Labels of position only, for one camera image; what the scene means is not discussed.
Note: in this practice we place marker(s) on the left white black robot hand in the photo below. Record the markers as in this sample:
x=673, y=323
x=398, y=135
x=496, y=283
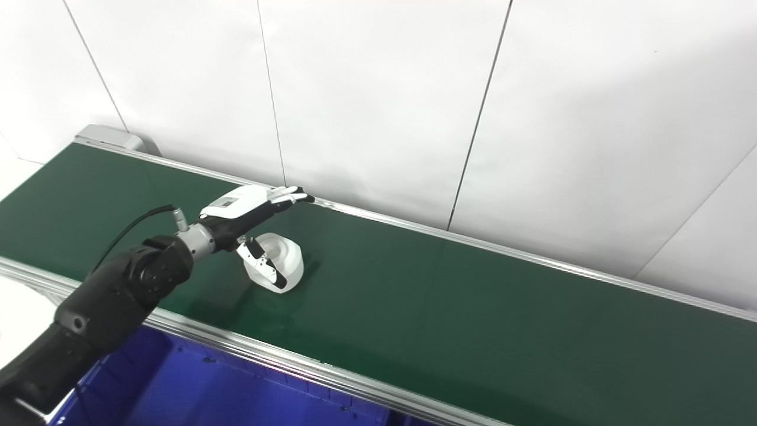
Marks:
x=233, y=207

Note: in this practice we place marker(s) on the white plastic part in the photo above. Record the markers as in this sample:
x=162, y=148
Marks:
x=287, y=254

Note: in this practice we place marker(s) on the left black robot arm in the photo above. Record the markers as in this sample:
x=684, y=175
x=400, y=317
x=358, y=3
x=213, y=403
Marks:
x=118, y=290

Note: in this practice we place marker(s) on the blue plastic bin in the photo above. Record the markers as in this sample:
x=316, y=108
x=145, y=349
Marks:
x=177, y=390

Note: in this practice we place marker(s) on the green conveyor belt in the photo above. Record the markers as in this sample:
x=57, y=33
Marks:
x=266, y=357
x=473, y=325

